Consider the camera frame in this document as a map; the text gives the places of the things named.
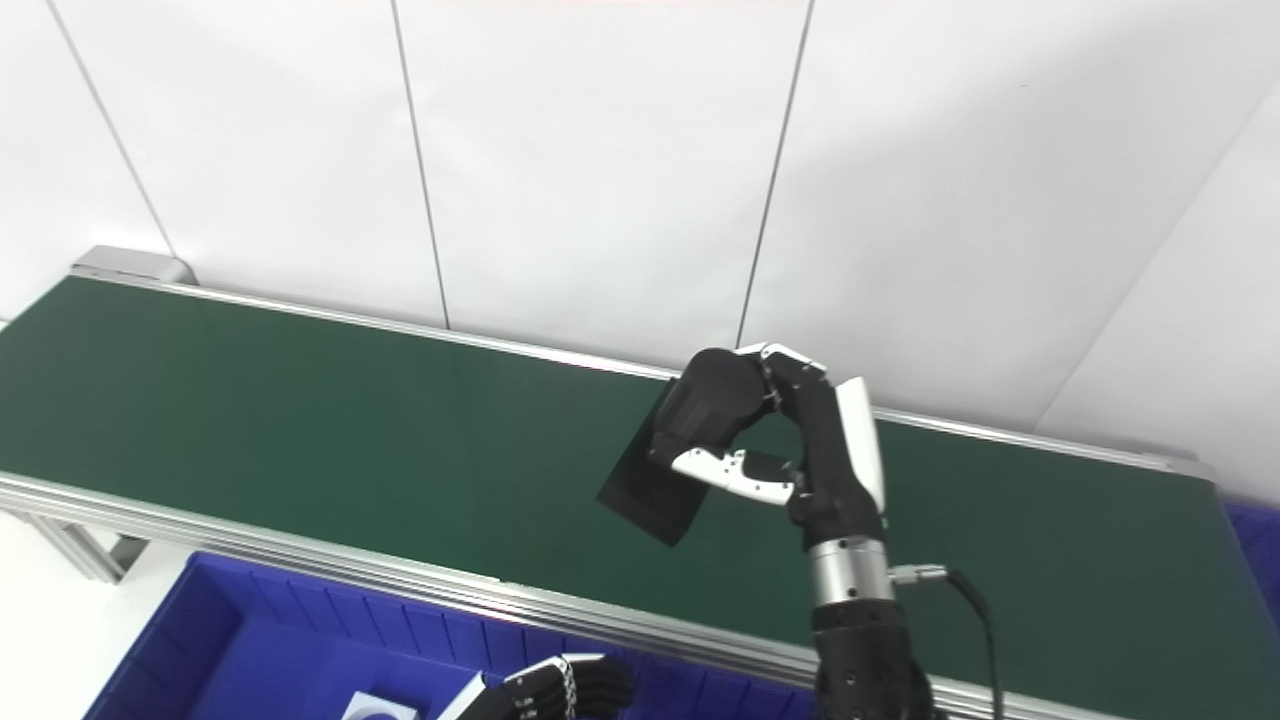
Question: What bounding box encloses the black cylinder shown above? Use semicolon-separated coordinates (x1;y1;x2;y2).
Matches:
597;347;777;548

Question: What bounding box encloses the green conveyor belt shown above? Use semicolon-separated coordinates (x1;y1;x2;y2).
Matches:
0;245;1280;720
0;277;1280;720

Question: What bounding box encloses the aluminium conveyor leg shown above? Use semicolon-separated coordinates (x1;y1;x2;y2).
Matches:
18;510;151;584

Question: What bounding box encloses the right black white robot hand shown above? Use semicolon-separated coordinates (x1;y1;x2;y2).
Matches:
672;343;889;547

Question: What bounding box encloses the white square part with ring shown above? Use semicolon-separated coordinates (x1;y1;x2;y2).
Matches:
342;690;420;720

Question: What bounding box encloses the blue bin at conveyor end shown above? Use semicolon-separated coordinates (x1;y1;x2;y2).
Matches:
1222;499;1280;603

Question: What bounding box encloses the blue bin with white part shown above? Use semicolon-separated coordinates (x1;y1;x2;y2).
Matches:
85;552;823;720

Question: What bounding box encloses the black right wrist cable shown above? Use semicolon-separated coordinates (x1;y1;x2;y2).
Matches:
888;563;1005;720

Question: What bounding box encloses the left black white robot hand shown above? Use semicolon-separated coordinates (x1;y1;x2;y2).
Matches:
437;653;637;720

